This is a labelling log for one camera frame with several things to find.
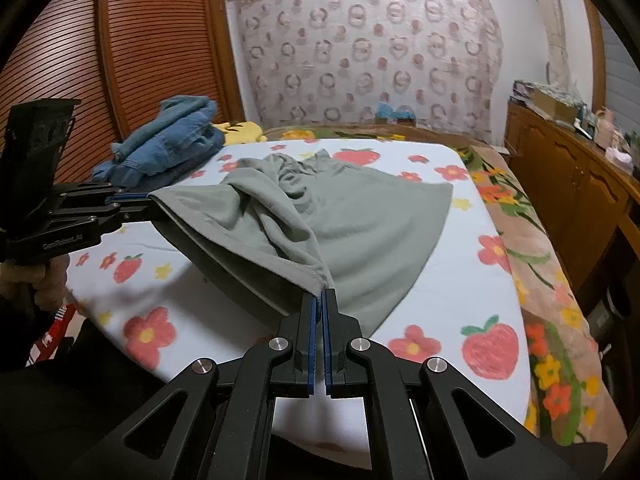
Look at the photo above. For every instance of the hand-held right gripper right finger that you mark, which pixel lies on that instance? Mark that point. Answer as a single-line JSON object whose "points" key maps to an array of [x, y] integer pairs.
{"points": [[328, 340]]}

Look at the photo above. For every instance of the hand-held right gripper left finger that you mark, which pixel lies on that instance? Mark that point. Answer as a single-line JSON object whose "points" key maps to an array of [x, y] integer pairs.
{"points": [[313, 340]]}

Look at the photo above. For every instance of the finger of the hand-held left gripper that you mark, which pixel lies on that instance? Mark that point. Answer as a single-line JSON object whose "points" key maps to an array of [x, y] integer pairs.
{"points": [[100, 194], [110, 217]]}

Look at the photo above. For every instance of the grey pants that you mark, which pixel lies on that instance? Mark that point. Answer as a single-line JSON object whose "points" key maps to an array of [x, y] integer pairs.
{"points": [[360, 220]]}

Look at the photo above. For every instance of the person's left hand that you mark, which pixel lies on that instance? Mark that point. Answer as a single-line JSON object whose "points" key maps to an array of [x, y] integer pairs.
{"points": [[52, 280]]}

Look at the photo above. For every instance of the dark blue denim jeans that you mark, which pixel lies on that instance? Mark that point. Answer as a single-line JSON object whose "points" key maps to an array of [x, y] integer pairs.
{"points": [[170, 170]]}

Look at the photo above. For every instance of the light blue denim jeans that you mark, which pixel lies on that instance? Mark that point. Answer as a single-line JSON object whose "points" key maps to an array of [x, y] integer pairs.
{"points": [[165, 125]]}

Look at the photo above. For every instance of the red striped cloth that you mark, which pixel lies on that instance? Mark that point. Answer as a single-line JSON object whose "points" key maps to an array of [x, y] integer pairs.
{"points": [[50, 332]]}

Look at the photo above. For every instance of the white strawberry print blanket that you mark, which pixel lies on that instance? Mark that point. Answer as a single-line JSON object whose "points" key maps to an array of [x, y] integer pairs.
{"points": [[450, 270]]}

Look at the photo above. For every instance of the yellow plush toy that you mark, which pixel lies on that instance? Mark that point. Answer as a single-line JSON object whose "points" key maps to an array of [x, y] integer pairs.
{"points": [[240, 132]]}

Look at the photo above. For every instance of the wooden louvred wardrobe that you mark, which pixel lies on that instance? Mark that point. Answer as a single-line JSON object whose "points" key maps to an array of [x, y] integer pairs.
{"points": [[150, 35]]}

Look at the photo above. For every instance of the person's black clothing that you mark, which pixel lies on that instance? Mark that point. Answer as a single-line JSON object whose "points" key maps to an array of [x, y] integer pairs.
{"points": [[75, 410]]}

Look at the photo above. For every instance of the brown floral blanket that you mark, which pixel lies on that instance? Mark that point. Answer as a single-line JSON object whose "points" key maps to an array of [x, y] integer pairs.
{"points": [[545, 280]]}

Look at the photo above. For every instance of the blue cloth bundle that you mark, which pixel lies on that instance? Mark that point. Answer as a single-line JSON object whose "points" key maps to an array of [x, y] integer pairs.
{"points": [[395, 112]]}

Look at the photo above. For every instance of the black container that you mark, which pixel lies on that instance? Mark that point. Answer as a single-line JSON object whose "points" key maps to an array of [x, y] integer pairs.
{"points": [[607, 315]]}

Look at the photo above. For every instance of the wooden cabinet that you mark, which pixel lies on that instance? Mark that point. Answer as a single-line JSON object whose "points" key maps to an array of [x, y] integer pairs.
{"points": [[560, 175]]}

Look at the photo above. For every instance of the dark printed box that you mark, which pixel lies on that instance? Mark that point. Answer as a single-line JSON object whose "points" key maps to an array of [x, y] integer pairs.
{"points": [[522, 89]]}

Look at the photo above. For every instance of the cardboard box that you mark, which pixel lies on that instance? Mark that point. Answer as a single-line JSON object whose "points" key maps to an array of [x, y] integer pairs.
{"points": [[550, 102]]}

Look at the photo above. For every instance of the pink jar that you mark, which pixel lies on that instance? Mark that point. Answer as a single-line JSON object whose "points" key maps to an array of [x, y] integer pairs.
{"points": [[607, 127]]}

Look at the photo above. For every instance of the cream lace curtain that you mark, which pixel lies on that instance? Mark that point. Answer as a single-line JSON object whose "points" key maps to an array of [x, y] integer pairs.
{"points": [[560, 30]]}

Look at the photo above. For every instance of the grey roller shutter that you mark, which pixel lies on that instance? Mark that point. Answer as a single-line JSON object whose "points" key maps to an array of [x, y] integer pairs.
{"points": [[622, 75]]}

